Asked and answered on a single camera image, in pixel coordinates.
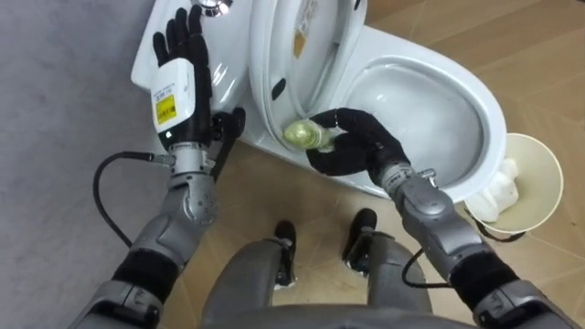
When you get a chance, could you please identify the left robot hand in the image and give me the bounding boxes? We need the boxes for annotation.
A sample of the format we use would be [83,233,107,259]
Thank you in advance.
[151,4,247,152]

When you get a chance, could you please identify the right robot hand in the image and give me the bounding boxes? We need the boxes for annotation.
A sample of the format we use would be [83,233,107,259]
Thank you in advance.
[305,107,412,185]

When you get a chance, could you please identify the black skirting strip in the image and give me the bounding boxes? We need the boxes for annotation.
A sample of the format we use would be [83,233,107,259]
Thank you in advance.
[208,135,237,183]

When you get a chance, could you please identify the white toilet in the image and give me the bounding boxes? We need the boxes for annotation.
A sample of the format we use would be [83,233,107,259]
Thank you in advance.
[130,0,508,205]

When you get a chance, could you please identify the robot legs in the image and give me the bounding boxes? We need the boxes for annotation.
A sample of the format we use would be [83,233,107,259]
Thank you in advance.
[200,207,434,322]

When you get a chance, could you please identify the white crumpled tissue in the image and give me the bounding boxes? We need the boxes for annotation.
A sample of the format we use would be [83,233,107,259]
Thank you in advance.
[464,156,521,224]

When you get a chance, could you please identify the robot body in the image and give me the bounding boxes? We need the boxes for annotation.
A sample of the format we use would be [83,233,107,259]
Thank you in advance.
[196,302,481,329]

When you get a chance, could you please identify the cream round brush holder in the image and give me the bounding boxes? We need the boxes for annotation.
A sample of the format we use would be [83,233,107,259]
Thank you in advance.
[463,132,565,236]

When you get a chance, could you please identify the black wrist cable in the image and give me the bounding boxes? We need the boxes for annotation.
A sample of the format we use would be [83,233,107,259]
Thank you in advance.
[401,167,527,291]
[92,151,177,249]

